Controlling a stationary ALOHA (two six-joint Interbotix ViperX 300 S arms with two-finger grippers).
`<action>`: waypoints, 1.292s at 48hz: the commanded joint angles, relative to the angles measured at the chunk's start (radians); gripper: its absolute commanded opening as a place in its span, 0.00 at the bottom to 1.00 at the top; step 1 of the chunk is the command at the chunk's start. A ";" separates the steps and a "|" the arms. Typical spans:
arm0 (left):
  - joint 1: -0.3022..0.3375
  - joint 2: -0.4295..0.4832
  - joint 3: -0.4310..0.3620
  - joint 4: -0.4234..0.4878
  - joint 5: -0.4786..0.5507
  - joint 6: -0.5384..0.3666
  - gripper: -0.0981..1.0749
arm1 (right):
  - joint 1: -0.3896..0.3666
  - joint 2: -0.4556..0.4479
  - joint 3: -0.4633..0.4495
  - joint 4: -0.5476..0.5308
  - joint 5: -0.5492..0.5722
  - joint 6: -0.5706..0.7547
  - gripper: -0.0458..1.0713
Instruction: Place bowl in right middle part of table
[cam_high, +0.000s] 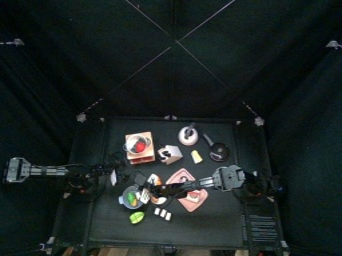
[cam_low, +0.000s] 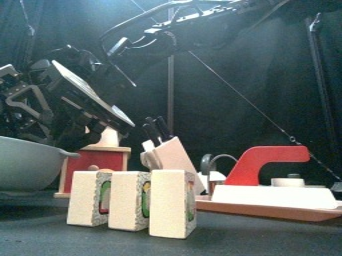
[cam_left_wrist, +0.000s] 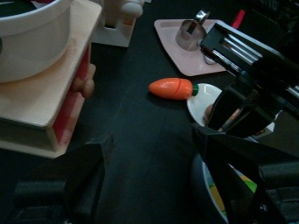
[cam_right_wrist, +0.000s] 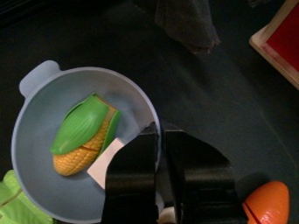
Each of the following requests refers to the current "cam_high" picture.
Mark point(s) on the white plate with orange food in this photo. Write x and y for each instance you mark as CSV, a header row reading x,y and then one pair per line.
x,y
155,180

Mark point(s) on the silver toy pot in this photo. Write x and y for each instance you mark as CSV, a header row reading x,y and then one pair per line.
x,y
136,144

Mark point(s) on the green toy leaf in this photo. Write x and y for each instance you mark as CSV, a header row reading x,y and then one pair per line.
x,y
136,217

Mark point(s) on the grey bowl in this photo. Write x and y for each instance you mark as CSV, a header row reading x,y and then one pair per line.
x,y
128,200

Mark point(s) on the yellow toy cheese wedge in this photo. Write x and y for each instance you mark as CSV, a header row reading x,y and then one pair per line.
x,y
196,156

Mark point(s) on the white cube with black marks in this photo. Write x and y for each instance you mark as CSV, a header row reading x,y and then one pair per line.
x,y
169,154

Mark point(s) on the black toy frying pan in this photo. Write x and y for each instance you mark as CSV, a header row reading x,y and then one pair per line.
x,y
217,151

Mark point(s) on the pink diamond-shaped plate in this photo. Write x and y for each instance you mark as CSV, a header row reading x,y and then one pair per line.
x,y
195,201

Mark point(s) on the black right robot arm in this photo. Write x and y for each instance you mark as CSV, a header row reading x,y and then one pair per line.
x,y
228,178

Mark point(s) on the grey pestle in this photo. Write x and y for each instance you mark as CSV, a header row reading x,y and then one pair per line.
x,y
189,130

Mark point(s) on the white segmented toy strip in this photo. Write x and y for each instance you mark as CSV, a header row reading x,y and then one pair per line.
x,y
161,213

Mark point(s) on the white printed card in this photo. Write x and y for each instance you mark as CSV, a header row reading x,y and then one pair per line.
x,y
144,196

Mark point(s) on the red and white toy cake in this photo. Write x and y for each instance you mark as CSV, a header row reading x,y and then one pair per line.
x,y
192,197

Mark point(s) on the silver frame corner bracket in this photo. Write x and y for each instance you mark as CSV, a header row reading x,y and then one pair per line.
x,y
80,117
332,44
16,42
169,117
259,121

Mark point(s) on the red toy pepper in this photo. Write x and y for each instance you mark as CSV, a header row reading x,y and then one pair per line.
x,y
140,146

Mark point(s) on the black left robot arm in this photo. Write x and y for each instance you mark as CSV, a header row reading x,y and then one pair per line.
x,y
44,171

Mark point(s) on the orange wooden toy stove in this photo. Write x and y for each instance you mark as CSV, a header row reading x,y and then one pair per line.
x,y
140,156

